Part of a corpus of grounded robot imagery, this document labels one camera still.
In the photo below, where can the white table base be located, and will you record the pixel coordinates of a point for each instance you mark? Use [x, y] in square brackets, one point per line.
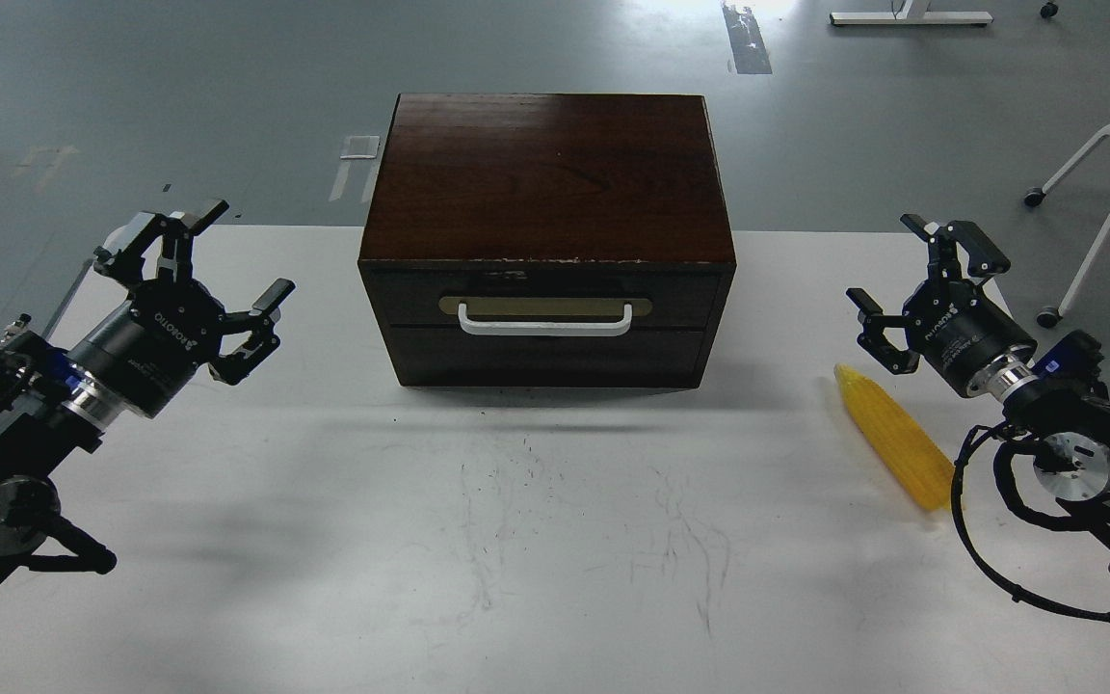
[911, 13]

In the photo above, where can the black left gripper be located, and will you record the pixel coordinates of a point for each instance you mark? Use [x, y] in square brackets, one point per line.
[145, 339]

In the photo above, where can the dark wooden cabinet box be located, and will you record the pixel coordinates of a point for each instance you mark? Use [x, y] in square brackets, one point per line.
[549, 182]

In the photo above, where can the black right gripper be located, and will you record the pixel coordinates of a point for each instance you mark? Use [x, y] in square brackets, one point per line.
[948, 320]

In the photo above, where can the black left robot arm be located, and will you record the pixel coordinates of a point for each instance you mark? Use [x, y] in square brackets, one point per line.
[54, 402]

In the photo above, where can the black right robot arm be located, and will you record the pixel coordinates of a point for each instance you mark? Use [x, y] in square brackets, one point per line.
[1052, 466]

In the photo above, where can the wooden drawer with white handle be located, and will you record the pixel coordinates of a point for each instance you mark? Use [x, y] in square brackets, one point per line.
[659, 300]

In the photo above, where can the yellow corn cob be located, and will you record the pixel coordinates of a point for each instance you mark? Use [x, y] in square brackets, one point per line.
[910, 455]

